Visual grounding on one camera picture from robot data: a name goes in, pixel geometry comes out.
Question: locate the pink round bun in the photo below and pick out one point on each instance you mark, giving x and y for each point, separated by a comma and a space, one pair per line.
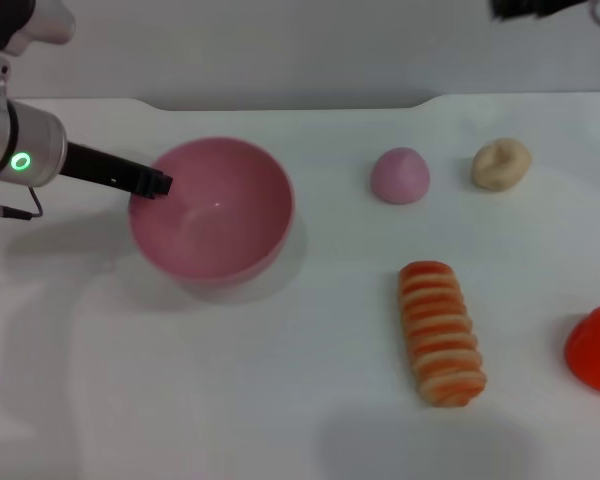
400, 175

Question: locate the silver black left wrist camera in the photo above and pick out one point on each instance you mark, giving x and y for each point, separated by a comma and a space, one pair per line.
30, 20

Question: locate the pink bowl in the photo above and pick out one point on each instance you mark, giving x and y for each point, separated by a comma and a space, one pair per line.
220, 235

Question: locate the red bun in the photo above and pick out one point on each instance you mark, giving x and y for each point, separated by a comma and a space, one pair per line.
597, 355

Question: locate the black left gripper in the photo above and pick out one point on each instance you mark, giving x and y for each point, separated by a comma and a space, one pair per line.
100, 167

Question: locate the orange striped bread loaf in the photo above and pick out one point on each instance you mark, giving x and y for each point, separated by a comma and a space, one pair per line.
440, 335

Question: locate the cream folded bun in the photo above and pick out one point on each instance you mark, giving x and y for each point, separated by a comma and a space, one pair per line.
500, 165

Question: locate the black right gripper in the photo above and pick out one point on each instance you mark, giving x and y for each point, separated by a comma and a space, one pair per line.
530, 7

